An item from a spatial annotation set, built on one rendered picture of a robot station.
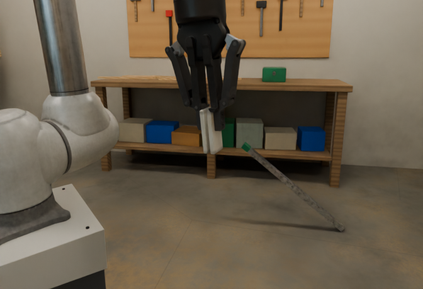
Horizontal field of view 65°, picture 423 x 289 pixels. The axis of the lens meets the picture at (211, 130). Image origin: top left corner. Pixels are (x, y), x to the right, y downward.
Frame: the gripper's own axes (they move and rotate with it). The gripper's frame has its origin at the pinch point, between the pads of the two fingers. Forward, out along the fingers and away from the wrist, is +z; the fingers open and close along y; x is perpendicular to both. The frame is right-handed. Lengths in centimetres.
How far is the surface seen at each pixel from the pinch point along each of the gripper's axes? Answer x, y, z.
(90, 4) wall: 215, -260, -66
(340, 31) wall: 293, -27, -16
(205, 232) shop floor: 112, -78, 99
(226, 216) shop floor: 136, -75, 101
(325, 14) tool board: 288, -39, -32
